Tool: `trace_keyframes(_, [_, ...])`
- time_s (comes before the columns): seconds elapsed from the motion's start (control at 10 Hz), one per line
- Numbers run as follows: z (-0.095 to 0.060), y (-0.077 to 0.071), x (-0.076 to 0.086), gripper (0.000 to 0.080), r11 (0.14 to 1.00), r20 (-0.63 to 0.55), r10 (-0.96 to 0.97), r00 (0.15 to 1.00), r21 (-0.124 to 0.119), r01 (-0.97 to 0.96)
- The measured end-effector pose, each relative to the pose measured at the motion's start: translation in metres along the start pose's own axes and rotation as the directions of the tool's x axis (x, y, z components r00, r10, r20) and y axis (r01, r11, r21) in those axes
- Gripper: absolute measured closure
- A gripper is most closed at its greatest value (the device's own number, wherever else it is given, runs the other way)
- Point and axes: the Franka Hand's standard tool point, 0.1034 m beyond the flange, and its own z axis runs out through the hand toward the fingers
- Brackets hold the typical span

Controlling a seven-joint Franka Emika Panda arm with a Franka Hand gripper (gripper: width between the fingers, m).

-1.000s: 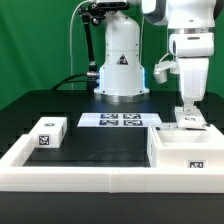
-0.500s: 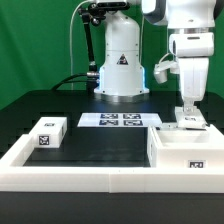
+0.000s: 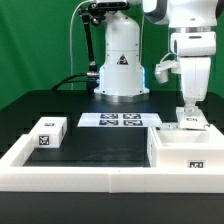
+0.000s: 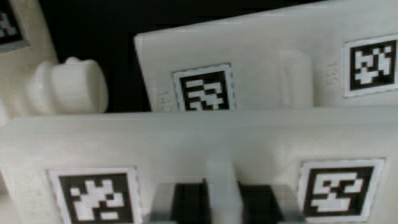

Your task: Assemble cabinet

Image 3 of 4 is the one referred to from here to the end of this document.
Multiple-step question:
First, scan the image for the white U-shaped frame fence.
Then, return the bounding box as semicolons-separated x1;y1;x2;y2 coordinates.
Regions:
0;134;224;193

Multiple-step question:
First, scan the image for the black cable bundle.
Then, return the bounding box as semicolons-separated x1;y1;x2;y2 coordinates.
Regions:
51;73;100;91

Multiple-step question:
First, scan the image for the small white cabinet block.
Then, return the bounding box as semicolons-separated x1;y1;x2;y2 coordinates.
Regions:
29;117;67;148

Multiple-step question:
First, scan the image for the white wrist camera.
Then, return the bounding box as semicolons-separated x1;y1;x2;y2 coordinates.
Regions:
154;53;180;84

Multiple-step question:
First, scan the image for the white marker base plate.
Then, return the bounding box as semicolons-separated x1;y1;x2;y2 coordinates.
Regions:
78;113;162;127

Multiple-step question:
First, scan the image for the white cabinet box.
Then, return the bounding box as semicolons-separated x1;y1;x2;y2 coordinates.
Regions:
147;125;224;169

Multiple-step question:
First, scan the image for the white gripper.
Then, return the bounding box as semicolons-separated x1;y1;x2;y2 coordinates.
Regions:
179;57;211;115

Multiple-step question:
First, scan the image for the white door panel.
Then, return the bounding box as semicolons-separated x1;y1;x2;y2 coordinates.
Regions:
176;107;209;130

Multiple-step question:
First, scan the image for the white cable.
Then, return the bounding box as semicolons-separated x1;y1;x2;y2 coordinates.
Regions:
68;0;93;91

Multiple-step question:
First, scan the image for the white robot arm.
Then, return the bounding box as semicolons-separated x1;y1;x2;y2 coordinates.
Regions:
94;0;224;114

